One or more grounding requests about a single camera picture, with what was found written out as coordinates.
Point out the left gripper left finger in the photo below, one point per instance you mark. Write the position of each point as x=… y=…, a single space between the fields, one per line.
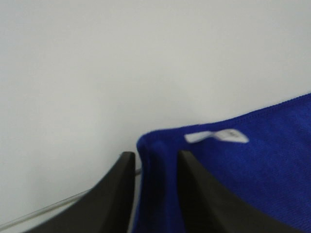
x=106 y=208

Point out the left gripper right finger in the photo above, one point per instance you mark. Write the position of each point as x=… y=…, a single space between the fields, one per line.
x=244 y=193

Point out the blue microfibre towel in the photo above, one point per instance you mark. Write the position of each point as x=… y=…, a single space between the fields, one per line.
x=283 y=128

